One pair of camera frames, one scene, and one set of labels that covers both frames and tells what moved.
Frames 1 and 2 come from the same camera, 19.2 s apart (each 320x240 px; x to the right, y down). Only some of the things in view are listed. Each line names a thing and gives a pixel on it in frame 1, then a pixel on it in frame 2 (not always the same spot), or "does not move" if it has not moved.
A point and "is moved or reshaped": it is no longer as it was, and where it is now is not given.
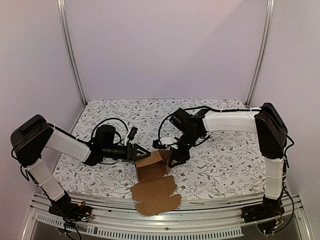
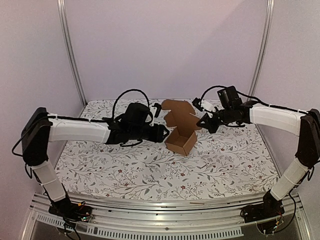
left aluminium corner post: (62, 11) does not move
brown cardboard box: (154, 190) is moved or reshaped
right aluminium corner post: (270, 12) does not move
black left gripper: (131, 152) → (158, 136)
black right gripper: (182, 149) → (213, 120)
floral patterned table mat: (227, 165) does not move
